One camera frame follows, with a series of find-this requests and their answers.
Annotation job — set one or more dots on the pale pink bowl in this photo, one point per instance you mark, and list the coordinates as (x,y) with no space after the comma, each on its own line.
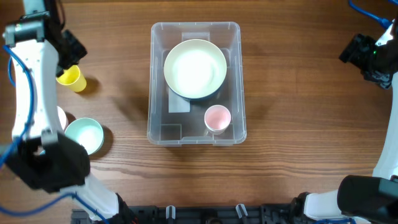
(63,118)

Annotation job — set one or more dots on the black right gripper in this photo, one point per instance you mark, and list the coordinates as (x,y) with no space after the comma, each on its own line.
(352,50)

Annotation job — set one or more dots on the white label in bin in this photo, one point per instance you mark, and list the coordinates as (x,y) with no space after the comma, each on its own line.
(177,104)

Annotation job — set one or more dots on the cream white plate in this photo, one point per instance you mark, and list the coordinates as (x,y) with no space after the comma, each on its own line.
(195,68)

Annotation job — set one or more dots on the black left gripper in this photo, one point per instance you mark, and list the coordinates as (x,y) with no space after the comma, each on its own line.
(72,50)

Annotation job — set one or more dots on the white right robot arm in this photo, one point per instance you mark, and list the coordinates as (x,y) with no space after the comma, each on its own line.
(366,198)

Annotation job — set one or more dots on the clear plastic storage bin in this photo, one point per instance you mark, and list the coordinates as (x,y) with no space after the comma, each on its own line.
(176,129)

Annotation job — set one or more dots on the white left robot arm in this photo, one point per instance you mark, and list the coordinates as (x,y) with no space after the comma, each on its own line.
(40,50)

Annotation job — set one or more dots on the mint green bowl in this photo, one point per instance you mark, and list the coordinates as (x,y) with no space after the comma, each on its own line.
(87,132)

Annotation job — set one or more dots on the yellow cup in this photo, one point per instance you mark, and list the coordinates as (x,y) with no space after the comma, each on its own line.
(73,79)

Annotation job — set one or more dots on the pink cup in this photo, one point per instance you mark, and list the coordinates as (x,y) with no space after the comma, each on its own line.
(217,118)

